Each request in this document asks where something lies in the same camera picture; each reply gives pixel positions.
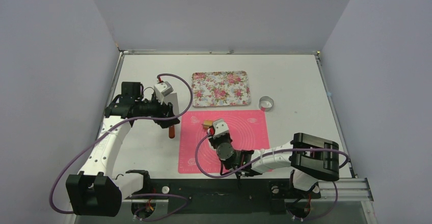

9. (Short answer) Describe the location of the pink silicone baking mat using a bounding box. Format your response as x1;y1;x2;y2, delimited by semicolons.
178;110;269;174

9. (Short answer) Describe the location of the floral rectangular tray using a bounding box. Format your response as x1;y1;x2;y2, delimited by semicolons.
191;71;251;108

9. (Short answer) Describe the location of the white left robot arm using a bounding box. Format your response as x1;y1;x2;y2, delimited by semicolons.
66;81;180;217

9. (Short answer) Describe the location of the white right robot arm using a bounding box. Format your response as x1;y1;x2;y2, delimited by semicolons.
207;133;343;197

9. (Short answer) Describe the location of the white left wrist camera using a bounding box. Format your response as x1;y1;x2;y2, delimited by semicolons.
153;81;174;104

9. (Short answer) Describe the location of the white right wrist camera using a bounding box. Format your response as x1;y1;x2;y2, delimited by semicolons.
212;119;229;138

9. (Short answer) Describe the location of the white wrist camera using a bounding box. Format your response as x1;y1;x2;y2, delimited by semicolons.
153;81;174;104
212;119;229;138

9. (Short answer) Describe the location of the round metal dough cutter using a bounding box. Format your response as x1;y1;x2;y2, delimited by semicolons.
259;96;274;112

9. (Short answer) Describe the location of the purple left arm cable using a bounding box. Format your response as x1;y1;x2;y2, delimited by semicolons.
49;73;194;222

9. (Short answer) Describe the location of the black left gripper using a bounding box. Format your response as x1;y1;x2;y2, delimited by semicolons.
135;93;179;128

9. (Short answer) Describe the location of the wooden rolling pin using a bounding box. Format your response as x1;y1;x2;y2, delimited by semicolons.
202;120;213;130

